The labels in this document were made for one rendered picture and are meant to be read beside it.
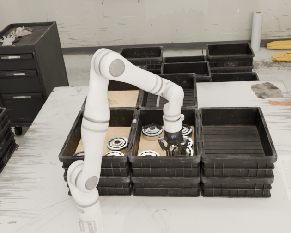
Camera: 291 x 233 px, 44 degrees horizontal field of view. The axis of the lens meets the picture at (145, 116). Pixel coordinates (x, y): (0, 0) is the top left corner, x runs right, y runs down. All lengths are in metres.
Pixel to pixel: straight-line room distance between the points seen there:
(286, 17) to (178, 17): 1.37
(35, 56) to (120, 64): 1.93
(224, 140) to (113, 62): 0.79
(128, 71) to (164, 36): 3.78
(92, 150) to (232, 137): 0.77
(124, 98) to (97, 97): 0.91
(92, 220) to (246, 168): 0.65
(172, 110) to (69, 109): 1.10
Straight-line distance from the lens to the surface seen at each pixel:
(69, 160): 1.56
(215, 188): 1.59
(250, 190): 1.63
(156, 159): 1.49
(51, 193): 1.77
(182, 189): 1.60
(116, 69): 1.17
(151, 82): 1.30
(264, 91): 2.45
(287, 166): 1.85
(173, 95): 1.37
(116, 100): 2.13
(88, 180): 1.30
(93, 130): 1.23
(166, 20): 4.90
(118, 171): 1.57
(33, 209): 1.72
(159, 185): 1.59
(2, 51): 3.16
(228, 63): 3.30
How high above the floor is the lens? 1.85
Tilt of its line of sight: 32 degrees down
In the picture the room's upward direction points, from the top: 5 degrees counter-clockwise
